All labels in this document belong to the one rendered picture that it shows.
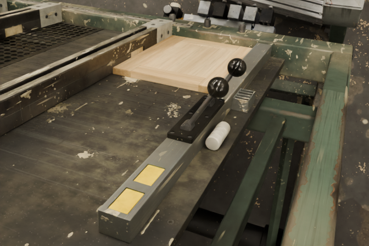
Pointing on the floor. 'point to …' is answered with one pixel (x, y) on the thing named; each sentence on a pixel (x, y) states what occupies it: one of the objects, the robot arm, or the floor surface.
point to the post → (337, 34)
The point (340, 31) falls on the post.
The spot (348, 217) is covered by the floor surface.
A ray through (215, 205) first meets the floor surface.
